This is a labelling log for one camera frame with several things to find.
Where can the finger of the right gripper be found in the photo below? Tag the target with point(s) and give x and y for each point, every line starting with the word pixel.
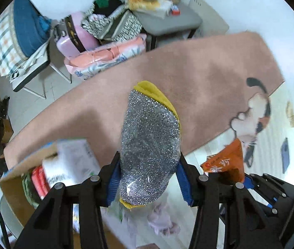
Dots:
pixel 249 181

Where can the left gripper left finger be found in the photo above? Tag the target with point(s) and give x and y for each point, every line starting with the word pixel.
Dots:
pixel 51 225

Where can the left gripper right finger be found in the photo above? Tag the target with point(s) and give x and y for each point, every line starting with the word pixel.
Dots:
pixel 246 224

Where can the orange snack bag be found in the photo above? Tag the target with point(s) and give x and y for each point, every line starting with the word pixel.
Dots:
pixel 229 161

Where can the red printed snack bag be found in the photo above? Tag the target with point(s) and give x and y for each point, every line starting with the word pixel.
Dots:
pixel 40 182

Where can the green snack bag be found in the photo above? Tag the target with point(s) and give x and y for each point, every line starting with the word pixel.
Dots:
pixel 30 192

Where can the operator fingertip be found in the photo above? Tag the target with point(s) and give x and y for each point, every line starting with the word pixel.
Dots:
pixel 148 246

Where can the white lettered pillow bag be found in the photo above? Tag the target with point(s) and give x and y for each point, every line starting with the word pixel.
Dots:
pixel 56 172

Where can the cardboard box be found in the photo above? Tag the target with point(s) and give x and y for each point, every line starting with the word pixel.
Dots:
pixel 81 164

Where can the grey chair near box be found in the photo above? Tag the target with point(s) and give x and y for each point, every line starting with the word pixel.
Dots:
pixel 11 221

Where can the lilac crumpled cloth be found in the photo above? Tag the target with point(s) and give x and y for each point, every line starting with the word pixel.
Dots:
pixel 160 220

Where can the pink cat rug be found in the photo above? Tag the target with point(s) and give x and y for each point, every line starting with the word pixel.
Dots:
pixel 204 79

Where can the pink packaged bedding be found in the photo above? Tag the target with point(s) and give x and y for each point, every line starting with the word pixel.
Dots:
pixel 90 63

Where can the pink suitcase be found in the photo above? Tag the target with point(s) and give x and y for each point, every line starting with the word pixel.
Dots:
pixel 71 39

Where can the checked blue pillow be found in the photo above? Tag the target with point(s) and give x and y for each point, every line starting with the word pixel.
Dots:
pixel 24 36

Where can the yellow snack pile on chair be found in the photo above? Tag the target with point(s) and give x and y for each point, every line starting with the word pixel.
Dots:
pixel 157 8

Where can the grey chair with clutter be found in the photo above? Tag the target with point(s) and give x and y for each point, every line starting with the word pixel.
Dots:
pixel 155 27

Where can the patterned tote bag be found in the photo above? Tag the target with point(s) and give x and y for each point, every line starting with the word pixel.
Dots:
pixel 111 20

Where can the white frame chair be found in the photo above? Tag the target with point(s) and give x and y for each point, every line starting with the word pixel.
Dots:
pixel 53 59

